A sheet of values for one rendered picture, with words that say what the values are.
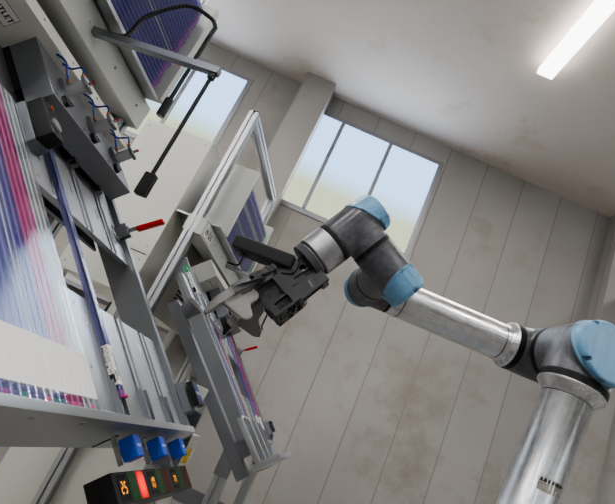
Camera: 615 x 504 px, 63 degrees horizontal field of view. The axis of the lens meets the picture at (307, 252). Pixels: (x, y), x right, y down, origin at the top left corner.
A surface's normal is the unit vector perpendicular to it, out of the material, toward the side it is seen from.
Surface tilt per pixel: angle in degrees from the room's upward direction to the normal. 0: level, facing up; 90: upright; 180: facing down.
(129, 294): 90
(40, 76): 90
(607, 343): 83
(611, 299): 90
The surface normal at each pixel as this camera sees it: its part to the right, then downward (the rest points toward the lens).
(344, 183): 0.11, -0.30
